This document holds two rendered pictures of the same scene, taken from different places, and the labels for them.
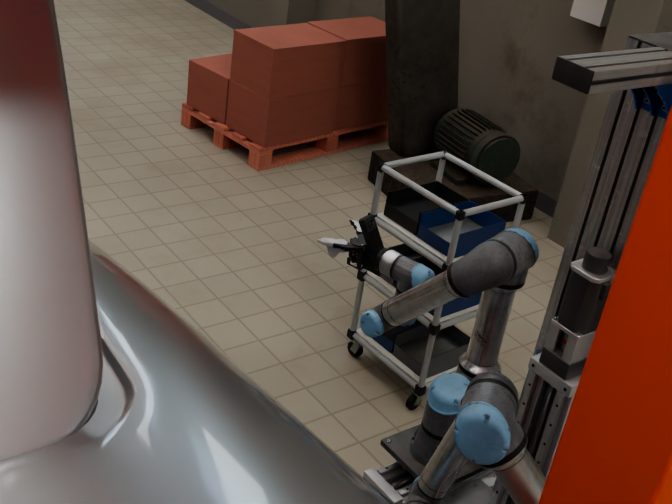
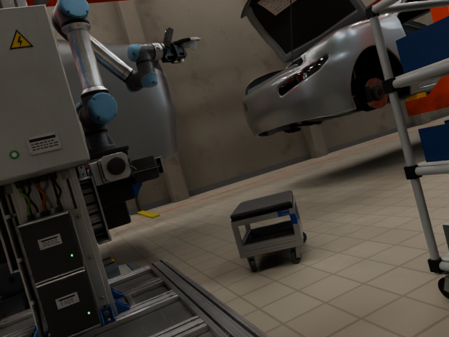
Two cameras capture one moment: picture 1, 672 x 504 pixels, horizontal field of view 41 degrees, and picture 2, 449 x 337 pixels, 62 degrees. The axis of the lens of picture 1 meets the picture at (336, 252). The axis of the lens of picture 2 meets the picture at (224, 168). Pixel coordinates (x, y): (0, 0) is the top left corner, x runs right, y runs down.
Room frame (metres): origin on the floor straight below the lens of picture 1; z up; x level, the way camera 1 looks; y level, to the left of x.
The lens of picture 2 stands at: (2.96, -1.80, 0.67)
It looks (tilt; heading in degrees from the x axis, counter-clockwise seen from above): 2 degrees down; 108
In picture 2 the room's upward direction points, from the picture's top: 15 degrees counter-clockwise
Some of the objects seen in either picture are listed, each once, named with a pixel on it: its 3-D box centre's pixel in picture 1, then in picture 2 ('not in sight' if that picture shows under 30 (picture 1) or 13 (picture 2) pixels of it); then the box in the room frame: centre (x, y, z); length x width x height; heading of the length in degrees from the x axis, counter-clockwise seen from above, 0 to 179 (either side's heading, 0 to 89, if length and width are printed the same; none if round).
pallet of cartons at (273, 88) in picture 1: (296, 78); not in sight; (6.21, 0.47, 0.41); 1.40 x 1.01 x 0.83; 132
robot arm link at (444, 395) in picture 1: (449, 403); (90, 117); (1.94, -0.37, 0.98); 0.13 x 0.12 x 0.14; 144
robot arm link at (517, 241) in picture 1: (490, 322); (85, 61); (2.05, -0.44, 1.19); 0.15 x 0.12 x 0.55; 144
